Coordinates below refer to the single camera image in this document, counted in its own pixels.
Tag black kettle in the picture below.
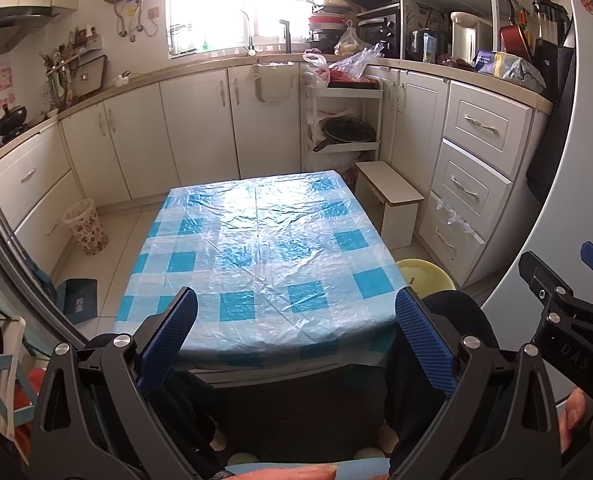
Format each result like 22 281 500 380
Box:
532 0 571 46

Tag floral waste basket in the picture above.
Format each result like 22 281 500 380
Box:
63 198 109 256

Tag yellow trash bin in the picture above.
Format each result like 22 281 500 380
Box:
397 258 456 298

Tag black wok on stove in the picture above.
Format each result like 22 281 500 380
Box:
0 103 27 141

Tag black frying pan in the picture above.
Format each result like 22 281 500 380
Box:
313 116 377 152

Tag white drawer cabinet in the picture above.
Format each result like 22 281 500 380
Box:
419 82 549 287

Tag white base cabinets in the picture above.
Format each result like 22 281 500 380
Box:
0 56 451 276

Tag white countertop shelf rack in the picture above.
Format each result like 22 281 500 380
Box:
356 0 521 63

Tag white storage rack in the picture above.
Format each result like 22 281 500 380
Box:
300 62 386 174

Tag person's right hand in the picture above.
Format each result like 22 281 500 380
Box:
558 388 587 453

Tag blue checkered plastic tablecloth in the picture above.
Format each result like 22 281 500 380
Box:
114 171 405 370

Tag dark blue dustpan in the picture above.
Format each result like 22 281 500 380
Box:
56 278 98 324

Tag white small stool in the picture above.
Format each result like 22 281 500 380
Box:
355 160 423 250

